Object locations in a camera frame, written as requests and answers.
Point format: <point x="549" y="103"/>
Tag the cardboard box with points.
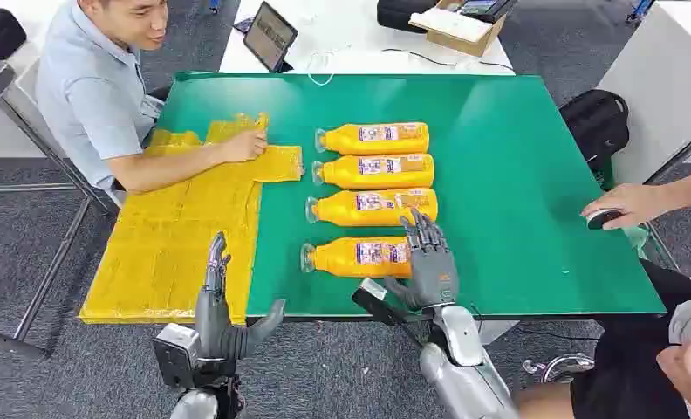
<point x="455" y="32"/>

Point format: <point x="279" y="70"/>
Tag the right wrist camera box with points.
<point x="374" y="303"/>

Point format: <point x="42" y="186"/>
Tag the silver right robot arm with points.
<point x="461" y="370"/>

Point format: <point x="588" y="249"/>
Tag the black tablet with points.
<point x="269" y="37"/>

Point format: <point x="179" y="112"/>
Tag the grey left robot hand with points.
<point x="212" y="324"/>

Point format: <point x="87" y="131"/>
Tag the black backpack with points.
<point x="597" y="124"/>

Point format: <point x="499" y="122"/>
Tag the green table mat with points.
<point x="496" y="173"/>

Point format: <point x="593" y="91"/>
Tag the round black white device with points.
<point x="602" y="218"/>

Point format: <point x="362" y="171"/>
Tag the orange drink bottle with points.
<point x="334" y="258"/>
<point x="340" y="209"/>
<point x="345" y="172"/>
<point x="345" y="140"/>

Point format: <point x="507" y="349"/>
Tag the pale grey table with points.
<point x="657" y="87"/>

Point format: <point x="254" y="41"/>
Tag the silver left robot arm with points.
<point x="198" y="405"/>

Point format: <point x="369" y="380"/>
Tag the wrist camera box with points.
<point x="175" y="353"/>
<point x="374" y="303"/>

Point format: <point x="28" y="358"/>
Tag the chrome chair base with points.
<point x="559" y="367"/>

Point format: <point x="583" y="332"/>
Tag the pale green plastic bag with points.
<point x="637" y="243"/>

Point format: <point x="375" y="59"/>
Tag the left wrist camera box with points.
<point x="175" y="353"/>

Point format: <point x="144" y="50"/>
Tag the seated person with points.
<point x="85" y="87"/>

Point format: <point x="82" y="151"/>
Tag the yellow sheet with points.
<point x="166" y="248"/>

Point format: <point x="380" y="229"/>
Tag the grey metal table frame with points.
<point x="51" y="272"/>

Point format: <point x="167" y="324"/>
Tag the black case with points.
<point x="400" y="14"/>

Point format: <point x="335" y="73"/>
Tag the standing person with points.
<point x="629" y="370"/>

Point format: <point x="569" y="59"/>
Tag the dark smartphone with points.
<point x="243" y="25"/>

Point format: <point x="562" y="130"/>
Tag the black device with screen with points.
<point x="484" y="8"/>

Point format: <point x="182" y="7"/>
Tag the white table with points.
<point x="357" y="29"/>

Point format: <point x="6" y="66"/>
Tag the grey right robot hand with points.
<point x="432" y="272"/>

